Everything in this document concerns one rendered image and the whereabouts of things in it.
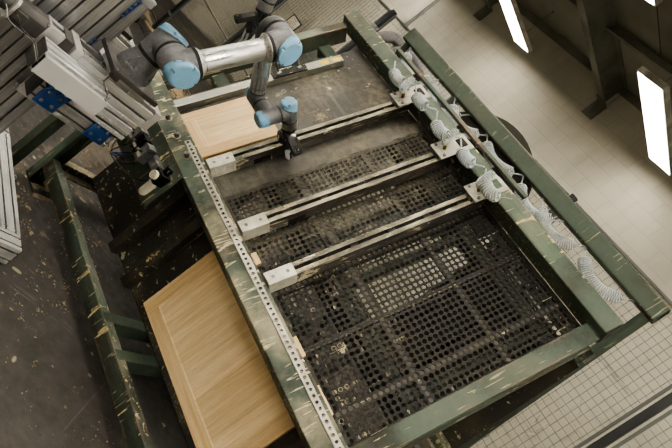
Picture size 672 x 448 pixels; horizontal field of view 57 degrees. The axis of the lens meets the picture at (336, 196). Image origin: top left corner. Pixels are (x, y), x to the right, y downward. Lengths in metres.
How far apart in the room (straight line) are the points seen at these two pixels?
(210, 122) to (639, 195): 5.53
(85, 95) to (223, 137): 0.96
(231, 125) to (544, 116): 5.82
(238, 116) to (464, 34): 6.81
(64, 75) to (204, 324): 1.26
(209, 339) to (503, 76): 6.82
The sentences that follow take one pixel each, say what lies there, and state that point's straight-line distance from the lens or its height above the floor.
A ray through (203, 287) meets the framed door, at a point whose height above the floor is 0.56.
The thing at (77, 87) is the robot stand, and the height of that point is 0.93.
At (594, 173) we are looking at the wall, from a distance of 7.82.
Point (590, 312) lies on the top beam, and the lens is 2.69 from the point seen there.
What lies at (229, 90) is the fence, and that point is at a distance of 3.25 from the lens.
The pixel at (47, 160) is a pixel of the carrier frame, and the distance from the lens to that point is 3.59.
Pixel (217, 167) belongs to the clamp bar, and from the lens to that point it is 2.86.
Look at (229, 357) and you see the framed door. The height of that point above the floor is 0.55.
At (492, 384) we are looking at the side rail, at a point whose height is 1.41.
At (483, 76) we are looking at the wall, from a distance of 9.01.
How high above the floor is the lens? 1.65
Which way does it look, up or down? 7 degrees down
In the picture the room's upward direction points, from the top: 53 degrees clockwise
